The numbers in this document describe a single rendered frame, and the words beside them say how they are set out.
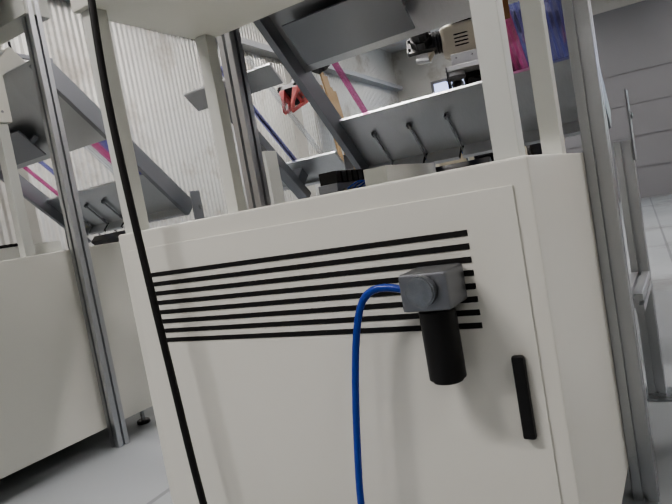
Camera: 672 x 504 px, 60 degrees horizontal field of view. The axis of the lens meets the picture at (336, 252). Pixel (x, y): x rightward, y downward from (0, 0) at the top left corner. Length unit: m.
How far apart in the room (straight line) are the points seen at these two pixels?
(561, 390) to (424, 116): 1.06
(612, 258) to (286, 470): 0.65
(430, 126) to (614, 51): 8.06
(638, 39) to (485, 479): 9.06
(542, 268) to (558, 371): 0.12
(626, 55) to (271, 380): 8.99
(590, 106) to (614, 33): 8.59
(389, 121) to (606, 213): 0.76
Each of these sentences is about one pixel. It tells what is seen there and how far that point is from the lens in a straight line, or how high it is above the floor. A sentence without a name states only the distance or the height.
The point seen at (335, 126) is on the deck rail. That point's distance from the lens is 1.68.
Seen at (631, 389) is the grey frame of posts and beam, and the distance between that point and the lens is 1.16.
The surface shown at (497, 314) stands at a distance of 0.71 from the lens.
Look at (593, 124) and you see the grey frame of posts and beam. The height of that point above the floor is 0.66.
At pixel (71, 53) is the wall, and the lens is 4.73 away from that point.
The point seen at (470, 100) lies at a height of 0.81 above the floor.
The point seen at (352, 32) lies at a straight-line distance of 1.46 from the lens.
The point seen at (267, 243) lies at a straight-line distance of 0.84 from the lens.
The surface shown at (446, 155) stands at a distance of 1.69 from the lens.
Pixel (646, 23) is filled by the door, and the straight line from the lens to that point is 9.68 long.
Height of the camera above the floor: 0.60
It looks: 4 degrees down
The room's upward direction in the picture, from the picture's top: 10 degrees counter-clockwise
